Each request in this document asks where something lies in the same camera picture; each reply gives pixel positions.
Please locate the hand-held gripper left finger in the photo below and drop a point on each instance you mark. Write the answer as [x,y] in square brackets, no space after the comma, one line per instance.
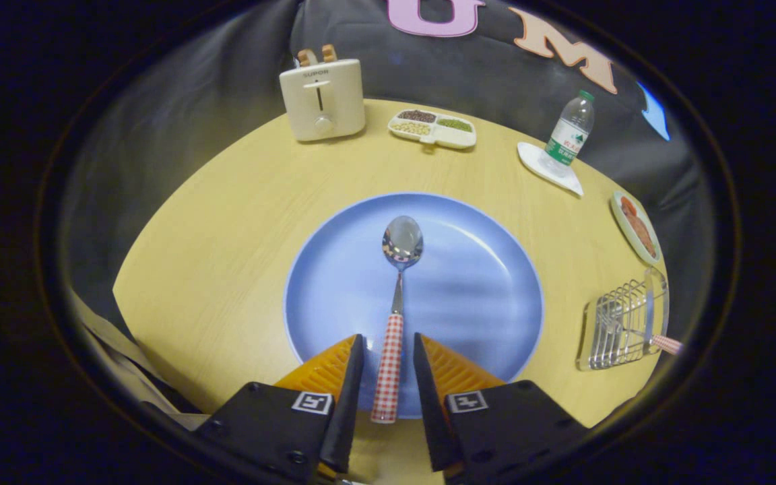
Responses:
[273,431]

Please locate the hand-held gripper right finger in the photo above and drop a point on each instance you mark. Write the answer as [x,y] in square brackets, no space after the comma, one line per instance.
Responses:
[509,424]

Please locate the blue plate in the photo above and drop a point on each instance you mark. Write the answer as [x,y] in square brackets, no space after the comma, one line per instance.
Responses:
[469,289]

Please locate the metal drain basket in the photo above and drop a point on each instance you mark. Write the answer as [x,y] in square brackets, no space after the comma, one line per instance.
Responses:
[620,316]

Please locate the person's beige clothing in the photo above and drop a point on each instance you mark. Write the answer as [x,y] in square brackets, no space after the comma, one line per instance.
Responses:
[125,374]

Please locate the pale green food plate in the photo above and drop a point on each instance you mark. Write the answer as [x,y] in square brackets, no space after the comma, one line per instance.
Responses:
[624,225]

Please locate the sliced meat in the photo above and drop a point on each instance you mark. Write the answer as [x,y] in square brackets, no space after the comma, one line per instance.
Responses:
[640,232]

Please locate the white square coaster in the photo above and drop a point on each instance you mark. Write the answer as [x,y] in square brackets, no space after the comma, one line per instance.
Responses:
[533,158]

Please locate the white divided bean tray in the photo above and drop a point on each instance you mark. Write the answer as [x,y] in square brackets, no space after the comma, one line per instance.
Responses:
[452,138]

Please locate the clear green-capped water bottle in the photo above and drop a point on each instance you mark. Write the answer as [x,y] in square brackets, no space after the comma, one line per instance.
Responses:
[568,138]

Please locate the black backdrop cloth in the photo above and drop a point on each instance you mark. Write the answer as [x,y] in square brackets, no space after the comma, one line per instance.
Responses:
[192,135]

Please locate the cream toaster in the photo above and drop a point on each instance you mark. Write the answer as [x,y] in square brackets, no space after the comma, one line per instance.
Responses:
[341,101]

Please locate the toast slice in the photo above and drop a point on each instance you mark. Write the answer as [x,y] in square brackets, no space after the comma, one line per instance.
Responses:
[329,53]
[305,57]

